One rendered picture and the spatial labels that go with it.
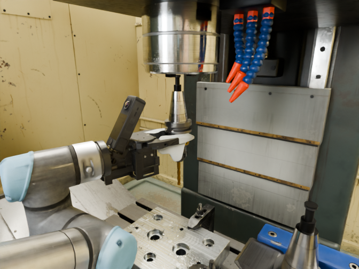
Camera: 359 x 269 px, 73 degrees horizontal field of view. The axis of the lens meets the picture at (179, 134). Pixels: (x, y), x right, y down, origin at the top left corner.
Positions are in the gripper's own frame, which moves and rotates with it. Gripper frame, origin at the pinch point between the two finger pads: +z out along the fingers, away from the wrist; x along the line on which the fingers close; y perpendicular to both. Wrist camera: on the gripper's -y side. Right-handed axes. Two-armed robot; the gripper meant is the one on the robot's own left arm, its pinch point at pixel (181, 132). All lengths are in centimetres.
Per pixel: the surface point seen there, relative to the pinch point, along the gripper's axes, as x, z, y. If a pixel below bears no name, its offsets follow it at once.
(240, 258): 26.4, -8.5, 12.0
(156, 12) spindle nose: 4.6, -8.3, -24.3
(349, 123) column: 15, 53, 3
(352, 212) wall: 11, 89, 52
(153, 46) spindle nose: 3.5, -8.7, -18.7
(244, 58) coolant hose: 17.1, 0.8, -16.3
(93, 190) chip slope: -87, -2, 54
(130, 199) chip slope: -76, 16, 62
